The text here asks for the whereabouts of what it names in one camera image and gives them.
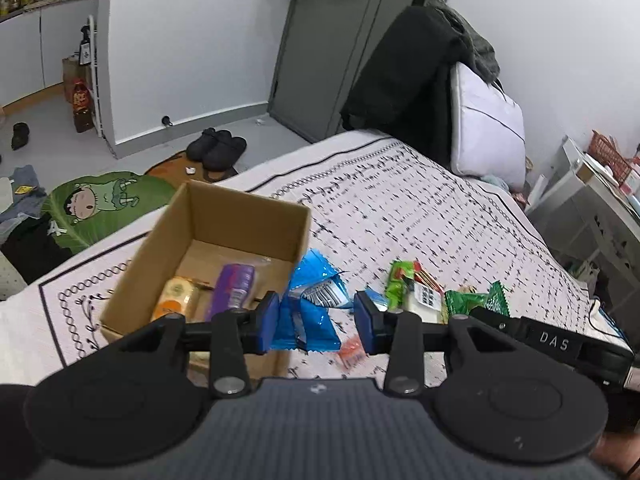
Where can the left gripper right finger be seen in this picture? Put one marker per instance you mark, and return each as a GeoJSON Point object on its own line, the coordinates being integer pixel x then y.
{"type": "Point", "coordinates": [404, 338]}

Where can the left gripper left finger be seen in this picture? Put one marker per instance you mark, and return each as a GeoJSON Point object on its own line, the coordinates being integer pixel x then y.
{"type": "Point", "coordinates": [228, 336]}

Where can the purple snack packet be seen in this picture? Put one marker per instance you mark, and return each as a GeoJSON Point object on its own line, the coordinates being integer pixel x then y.
{"type": "Point", "coordinates": [233, 288]}

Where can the orange biscuit packet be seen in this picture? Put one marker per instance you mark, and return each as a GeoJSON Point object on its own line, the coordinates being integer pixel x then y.
{"type": "Point", "coordinates": [179, 295]}

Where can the small blue snack packet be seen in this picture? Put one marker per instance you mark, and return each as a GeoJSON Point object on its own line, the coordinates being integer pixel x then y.
{"type": "Point", "coordinates": [379, 300]}

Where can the white snack packet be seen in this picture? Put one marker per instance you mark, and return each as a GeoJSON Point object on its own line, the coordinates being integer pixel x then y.
{"type": "Point", "coordinates": [425, 302]}

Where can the pink snack packet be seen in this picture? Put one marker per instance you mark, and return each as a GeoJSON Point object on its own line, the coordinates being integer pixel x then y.
{"type": "Point", "coordinates": [351, 353]}

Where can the green striped snack packet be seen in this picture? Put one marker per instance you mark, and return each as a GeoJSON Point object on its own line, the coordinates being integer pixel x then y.
{"type": "Point", "coordinates": [464, 301]}

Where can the brown cardboard box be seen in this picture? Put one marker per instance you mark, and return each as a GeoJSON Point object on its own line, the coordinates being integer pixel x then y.
{"type": "Point", "coordinates": [204, 228]}

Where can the white patterned bed blanket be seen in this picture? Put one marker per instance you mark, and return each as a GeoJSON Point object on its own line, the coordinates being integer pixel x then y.
{"type": "Point", "coordinates": [373, 201]}

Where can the white desk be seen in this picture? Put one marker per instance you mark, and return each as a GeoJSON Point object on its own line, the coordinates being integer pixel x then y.
{"type": "Point", "coordinates": [587, 224]}

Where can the black slippers pair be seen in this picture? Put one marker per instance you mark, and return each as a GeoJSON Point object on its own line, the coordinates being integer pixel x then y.
{"type": "Point", "coordinates": [216, 150]}

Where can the green cartoon floor mat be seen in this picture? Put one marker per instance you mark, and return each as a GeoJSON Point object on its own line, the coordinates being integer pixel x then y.
{"type": "Point", "coordinates": [86, 210]}

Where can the red basket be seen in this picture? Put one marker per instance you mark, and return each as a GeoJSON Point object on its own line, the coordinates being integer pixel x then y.
{"type": "Point", "coordinates": [603, 150]}

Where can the white pillow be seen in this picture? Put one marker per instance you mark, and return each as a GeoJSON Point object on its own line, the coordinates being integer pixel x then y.
{"type": "Point", "coordinates": [487, 130]}

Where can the black jacket on chair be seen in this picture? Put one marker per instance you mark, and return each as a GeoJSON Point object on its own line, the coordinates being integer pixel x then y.
{"type": "Point", "coordinates": [404, 88]}

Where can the dark soda bottle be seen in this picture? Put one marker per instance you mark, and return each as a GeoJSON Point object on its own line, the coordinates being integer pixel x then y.
{"type": "Point", "coordinates": [82, 107]}

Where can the grey door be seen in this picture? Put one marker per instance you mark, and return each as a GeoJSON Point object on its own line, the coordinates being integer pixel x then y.
{"type": "Point", "coordinates": [324, 46]}

